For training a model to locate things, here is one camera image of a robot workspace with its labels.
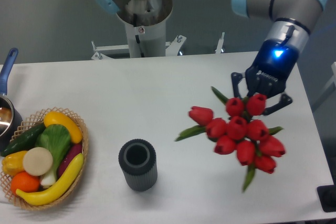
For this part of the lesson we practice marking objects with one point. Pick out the black device at edge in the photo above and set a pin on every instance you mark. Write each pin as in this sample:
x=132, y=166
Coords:
x=327, y=197

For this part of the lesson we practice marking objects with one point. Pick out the beige round slice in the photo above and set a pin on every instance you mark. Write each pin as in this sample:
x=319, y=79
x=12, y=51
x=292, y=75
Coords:
x=37, y=161

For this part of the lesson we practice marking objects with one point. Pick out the woven wicker basket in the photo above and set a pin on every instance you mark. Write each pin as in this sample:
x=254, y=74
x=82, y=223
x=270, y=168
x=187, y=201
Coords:
x=30, y=121

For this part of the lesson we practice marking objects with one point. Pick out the red tulip bouquet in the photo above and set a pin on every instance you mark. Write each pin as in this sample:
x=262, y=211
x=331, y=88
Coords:
x=254, y=144

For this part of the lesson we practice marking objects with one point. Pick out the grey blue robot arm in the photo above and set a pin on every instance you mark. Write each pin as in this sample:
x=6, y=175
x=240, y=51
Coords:
x=293, y=22

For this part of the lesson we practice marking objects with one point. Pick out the yellow squash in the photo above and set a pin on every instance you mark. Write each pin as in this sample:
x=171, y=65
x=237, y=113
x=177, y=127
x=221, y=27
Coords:
x=54, y=117

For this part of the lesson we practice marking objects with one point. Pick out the dark grey ribbed vase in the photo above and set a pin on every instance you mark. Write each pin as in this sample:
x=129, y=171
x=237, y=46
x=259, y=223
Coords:
x=137, y=159

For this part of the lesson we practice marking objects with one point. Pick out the orange fruit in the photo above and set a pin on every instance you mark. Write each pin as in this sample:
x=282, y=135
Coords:
x=25, y=182

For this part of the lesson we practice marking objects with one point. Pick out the green cucumber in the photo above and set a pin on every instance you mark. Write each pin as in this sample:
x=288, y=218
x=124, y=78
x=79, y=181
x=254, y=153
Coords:
x=24, y=141

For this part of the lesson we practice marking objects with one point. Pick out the long yellow banana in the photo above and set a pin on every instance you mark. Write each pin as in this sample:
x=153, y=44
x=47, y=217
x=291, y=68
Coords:
x=54, y=192

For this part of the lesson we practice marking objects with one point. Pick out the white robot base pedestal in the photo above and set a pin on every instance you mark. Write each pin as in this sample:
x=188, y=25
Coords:
x=145, y=26

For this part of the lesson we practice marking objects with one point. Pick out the green bok choy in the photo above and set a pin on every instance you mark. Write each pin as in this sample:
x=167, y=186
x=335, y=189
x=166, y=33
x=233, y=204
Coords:
x=56, y=139

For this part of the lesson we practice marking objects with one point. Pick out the blue handled saucepan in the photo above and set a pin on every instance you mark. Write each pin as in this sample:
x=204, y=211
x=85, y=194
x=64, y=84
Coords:
x=10, y=117

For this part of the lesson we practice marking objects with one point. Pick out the purple sweet potato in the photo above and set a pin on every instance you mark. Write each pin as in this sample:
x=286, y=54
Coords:
x=73, y=151

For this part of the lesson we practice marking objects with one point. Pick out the yellow bell pepper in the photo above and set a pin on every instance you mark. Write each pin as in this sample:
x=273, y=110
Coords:
x=12, y=164

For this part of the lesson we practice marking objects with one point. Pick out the white frame at right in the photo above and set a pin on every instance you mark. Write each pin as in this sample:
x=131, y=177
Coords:
x=326, y=91

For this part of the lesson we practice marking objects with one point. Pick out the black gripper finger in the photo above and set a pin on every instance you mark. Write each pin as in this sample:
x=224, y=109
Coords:
x=236, y=78
x=284, y=101

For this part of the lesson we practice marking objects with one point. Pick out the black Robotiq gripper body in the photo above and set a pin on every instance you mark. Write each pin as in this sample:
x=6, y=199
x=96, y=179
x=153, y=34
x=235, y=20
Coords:
x=271, y=68

